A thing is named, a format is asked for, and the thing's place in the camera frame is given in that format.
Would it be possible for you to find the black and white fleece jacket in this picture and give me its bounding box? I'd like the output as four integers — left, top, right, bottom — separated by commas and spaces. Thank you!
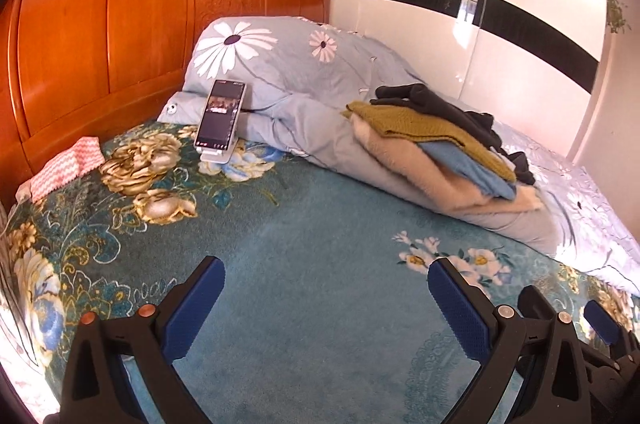
370, 84, 536, 186

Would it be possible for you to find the blue folded garment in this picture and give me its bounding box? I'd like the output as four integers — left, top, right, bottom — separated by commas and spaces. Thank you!
418, 141, 516, 201

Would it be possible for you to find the teal floral bed blanket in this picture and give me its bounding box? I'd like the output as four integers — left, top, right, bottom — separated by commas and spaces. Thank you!
1, 122, 639, 423

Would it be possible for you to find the beige fleece garment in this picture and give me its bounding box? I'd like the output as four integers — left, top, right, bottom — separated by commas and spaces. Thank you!
349, 113, 544, 215

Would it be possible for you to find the pink white striped cloth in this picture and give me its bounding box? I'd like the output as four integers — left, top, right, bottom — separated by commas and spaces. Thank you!
15, 136, 105, 203

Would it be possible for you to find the smartphone on white stand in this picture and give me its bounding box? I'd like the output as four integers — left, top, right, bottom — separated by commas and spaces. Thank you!
194, 80, 246, 164

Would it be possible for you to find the white black wardrobe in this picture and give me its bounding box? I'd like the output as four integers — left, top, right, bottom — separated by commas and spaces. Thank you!
331, 0, 606, 158

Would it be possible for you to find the light blue floral quilt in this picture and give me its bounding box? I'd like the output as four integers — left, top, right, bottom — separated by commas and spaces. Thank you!
160, 17, 639, 293

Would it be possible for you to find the orange wooden headboard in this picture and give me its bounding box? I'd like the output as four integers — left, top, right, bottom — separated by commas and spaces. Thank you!
1, 0, 330, 206

